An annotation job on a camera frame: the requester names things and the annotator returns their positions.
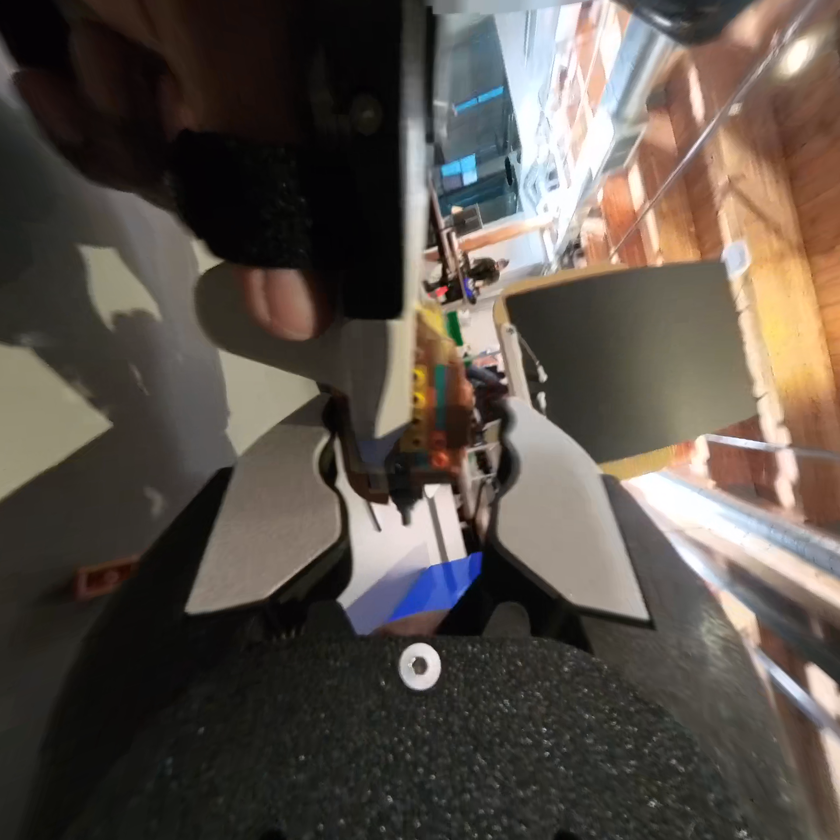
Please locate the brown toy brick model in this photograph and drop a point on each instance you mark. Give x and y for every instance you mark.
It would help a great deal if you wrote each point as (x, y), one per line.
(446, 407)

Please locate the white wall device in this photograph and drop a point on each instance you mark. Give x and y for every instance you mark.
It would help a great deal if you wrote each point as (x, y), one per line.
(737, 257)

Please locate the ceiling lamp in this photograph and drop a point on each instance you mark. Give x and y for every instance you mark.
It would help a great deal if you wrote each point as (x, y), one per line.
(799, 56)

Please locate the grey desk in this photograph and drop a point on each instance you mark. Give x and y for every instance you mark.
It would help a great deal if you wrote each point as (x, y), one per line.
(46, 420)

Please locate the blue storage bin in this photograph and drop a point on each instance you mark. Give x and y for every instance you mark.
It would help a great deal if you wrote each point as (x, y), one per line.
(426, 584)

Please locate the small brown brick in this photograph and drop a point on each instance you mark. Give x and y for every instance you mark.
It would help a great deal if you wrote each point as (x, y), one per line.
(105, 579)

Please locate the person's left hand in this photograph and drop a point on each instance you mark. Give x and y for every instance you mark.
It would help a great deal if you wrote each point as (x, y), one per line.
(131, 85)

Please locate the silver duct pipe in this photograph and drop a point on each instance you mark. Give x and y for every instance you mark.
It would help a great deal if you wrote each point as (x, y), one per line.
(774, 535)

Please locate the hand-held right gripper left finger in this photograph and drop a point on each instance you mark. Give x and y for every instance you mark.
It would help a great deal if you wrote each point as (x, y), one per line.
(269, 525)

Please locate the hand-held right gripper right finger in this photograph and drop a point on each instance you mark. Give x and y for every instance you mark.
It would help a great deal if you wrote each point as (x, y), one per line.
(558, 525)

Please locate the green building set box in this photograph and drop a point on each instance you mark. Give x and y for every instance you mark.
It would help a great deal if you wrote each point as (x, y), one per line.
(454, 328)

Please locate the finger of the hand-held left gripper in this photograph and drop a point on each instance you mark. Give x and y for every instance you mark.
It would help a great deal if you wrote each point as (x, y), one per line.
(397, 374)
(229, 315)

